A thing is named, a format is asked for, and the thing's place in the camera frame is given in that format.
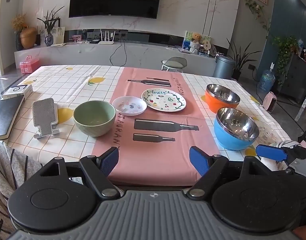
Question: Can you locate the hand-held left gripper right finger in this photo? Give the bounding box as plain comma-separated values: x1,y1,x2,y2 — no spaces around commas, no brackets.
187,146,269,199

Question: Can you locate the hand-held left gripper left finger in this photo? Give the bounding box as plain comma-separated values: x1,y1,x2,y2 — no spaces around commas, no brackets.
38,146,121,200

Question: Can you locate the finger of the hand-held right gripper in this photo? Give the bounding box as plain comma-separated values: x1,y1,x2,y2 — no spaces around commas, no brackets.
255,145,289,161

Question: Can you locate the blue steel bowl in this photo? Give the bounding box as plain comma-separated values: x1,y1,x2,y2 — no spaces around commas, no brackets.
213,107,260,151

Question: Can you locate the green ceramic bowl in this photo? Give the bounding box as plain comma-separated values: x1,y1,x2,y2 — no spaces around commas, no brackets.
73,100,117,137

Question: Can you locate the small white sticker plate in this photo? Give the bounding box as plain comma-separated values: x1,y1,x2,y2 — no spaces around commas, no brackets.
112,96,147,116

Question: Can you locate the orange steel bowl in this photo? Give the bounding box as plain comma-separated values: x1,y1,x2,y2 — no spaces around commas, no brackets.
204,83,241,114

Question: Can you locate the white fruit-print plate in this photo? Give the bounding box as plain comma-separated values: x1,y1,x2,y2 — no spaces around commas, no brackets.
141,88,188,112

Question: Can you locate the clear glass plate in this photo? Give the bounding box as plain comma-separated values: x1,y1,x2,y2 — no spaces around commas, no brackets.
258,124,280,146

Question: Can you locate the pink and white printed tablecloth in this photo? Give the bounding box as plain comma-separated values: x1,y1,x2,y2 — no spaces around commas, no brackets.
0,65,294,187

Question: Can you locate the pink space heater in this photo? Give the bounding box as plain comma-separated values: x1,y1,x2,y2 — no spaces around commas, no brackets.
262,91,279,113

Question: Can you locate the long cardboard box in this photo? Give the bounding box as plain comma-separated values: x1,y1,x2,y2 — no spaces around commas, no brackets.
295,92,306,122

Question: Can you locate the blue water bottle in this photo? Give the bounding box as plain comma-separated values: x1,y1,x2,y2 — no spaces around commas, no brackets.
258,63,276,93

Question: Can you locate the grey phone stand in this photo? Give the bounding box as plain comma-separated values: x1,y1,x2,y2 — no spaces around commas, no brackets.
32,98,60,139

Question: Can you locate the dark grey cabinet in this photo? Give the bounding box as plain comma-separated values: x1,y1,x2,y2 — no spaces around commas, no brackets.
278,53,306,103

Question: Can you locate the grey trash can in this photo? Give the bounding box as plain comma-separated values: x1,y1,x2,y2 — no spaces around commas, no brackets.
213,55,236,79

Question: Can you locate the tall-leaf potted plant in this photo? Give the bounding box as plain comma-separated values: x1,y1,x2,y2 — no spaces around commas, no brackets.
226,38,261,81

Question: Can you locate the grey stool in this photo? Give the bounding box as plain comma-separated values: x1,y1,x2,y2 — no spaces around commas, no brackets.
161,57,188,72

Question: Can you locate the bushy green potted plant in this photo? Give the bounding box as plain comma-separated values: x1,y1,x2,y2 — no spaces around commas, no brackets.
272,35,300,86

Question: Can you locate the black notebook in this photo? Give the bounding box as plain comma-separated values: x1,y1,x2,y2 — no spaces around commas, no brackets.
0,95,25,141

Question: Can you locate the marble television console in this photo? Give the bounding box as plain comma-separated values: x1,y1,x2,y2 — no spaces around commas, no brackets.
14,28,217,77

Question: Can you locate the white cardboard box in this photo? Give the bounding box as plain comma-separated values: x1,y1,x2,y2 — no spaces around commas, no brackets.
1,84,34,100

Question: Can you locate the teddy bear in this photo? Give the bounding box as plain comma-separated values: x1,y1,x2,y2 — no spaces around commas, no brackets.
189,33,202,55

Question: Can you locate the green illustrated board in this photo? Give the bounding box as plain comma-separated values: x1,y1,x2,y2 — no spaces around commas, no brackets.
184,30,212,53

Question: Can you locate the white router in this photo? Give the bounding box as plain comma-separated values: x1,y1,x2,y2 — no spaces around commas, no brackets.
98,30,116,45

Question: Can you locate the pink storage box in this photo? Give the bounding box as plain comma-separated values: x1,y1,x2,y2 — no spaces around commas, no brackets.
19,55,41,74

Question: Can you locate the white picture card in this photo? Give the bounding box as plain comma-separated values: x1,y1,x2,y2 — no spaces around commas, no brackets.
53,26,66,45

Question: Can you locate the blue vase with green plant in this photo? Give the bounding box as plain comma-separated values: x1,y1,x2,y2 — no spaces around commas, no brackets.
36,6,66,47

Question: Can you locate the hanging vine plant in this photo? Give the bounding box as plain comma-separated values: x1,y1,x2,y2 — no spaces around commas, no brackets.
244,0,271,38

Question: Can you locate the brown acorn-shaped vase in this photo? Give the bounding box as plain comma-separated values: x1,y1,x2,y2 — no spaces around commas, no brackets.
19,26,38,50

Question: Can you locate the dark vase with dried flowers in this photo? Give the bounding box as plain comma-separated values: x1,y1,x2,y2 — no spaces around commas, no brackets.
12,13,27,51

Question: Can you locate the black power cable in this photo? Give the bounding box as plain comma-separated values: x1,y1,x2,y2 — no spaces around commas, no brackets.
110,38,129,67

